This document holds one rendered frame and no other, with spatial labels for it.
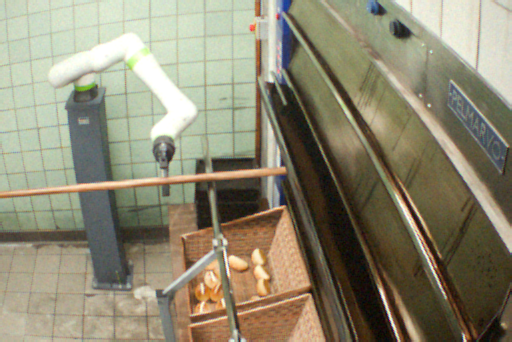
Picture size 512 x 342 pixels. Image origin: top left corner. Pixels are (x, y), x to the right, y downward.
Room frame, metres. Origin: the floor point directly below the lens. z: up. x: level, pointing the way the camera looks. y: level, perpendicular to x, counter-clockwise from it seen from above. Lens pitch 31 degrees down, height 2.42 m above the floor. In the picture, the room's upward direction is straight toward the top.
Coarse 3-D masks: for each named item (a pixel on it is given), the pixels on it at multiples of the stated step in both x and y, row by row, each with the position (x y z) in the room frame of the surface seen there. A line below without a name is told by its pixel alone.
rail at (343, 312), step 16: (272, 112) 2.01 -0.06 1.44; (288, 144) 1.79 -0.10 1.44; (288, 160) 1.70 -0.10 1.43; (304, 192) 1.51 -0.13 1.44; (304, 208) 1.45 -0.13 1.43; (320, 240) 1.28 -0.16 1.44; (320, 256) 1.23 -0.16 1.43; (336, 288) 1.09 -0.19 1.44; (336, 304) 1.04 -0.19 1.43; (352, 336) 0.91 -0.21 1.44
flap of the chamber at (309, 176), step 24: (264, 96) 2.19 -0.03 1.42; (288, 96) 2.24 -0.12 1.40; (288, 120) 2.01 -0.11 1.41; (312, 144) 1.86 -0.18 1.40; (288, 168) 1.68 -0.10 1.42; (312, 168) 1.69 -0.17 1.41; (312, 192) 1.55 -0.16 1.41; (336, 216) 1.44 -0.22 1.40; (312, 240) 1.32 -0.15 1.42; (336, 240) 1.32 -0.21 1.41; (336, 264) 1.22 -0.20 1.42; (360, 264) 1.23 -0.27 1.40; (360, 288) 1.12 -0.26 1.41; (336, 312) 1.02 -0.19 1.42; (360, 312) 1.03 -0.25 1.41; (360, 336) 0.94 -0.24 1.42; (384, 336) 0.94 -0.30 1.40
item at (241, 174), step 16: (176, 176) 1.97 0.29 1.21; (192, 176) 1.98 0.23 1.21; (208, 176) 1.98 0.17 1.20; (224, 176) 1.99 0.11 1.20; (240, 176) 2.00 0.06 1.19; (256, 176) 2.01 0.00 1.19; (0, 192) 1.85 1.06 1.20; (16, 192) 1.86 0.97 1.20; (32, 192) 1.87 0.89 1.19; (48, 192) 1.88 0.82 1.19; (64, 192) 1.89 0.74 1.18; (80, 192) 1.90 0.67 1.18
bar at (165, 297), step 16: (208, 144) 2.28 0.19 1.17; (208, 160) 2.14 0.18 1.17; (208, 192) 1.93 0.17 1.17; (224, 240) 1.64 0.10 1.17; (208, 256) 1.62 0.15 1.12; (224, 256) 1.56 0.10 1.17; (192, 272) 1.61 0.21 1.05; (224, 272) 1.47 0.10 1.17; (176, 288) 1.60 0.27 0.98; (224, 288) 1.40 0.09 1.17; (160, 304) 1.58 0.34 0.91; (240, 336) 1.19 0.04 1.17
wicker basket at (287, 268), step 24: (264, 216) 2.29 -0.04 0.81; (288, 216) 2.23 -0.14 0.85; (192, 240) 2.25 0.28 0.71; (264, 240) 2.29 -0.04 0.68; (288, 240) 2.14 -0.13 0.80; (192, 264) 2.22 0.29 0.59; (264, 264) 2.23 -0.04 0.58; (288, 264) 2.04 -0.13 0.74; (192, 288) 2.05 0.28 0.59; (240, 288) 2.05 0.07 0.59; (288, 288) 1.94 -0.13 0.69; (192, 312) 1.88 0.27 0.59; (216, 312) 1.72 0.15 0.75; (240, 312) 1.74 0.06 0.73
